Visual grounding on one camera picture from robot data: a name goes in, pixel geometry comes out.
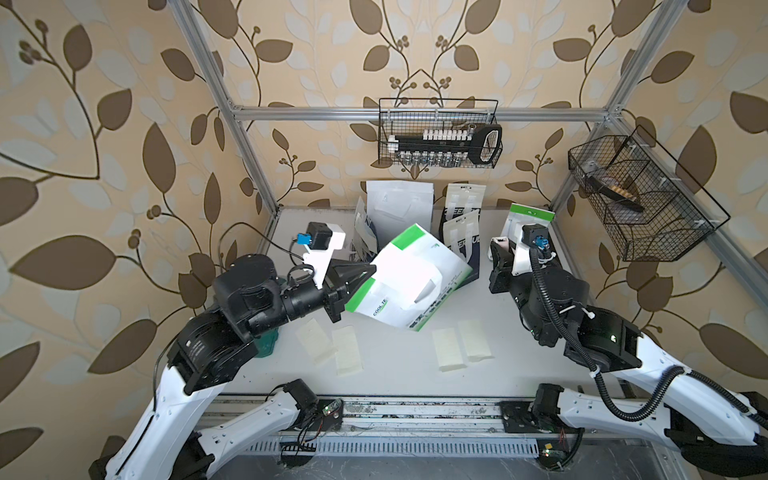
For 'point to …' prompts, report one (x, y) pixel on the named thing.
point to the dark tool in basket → (627, 202)
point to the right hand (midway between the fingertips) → (496, 246)
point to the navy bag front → (462, 237)
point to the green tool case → (266, 343)
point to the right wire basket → (653, 209)
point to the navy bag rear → (462, 199)
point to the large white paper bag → (396, 205)
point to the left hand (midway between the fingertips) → (368, 264)
